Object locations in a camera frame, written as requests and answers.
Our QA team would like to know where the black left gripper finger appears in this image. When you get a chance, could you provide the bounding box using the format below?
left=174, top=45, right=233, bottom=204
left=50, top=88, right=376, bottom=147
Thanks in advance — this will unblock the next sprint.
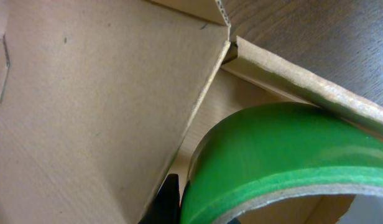
left=139, top=174, right=180, bottom=224

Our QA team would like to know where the green tape roll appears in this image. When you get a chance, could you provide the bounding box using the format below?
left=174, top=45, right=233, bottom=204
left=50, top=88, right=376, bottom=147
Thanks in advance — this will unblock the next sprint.
left=180, top=102, right=383, bottom=223

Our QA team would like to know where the brown cardboard box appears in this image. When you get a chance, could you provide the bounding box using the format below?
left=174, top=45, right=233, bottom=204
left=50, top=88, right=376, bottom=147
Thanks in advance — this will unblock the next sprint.
left=0, top=1, right=383, bottom=223

